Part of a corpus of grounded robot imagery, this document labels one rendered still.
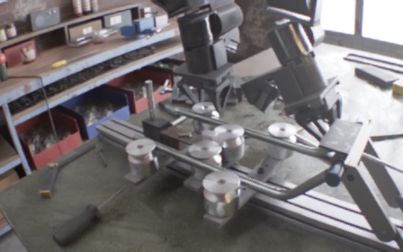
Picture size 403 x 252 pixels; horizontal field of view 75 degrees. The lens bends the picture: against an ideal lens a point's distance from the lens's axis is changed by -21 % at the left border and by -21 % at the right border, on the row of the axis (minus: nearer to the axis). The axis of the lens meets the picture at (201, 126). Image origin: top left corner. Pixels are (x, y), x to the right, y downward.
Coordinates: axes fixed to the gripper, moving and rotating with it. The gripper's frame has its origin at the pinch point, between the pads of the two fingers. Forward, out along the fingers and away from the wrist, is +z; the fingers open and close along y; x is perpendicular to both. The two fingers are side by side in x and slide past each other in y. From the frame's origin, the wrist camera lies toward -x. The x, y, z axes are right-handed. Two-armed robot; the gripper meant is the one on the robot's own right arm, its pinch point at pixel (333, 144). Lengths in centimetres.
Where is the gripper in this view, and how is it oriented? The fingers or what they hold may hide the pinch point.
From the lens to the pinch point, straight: 50.2
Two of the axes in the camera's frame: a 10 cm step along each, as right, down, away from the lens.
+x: 6.4, -2.2, -7.3
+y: -6.2, 4.1, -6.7
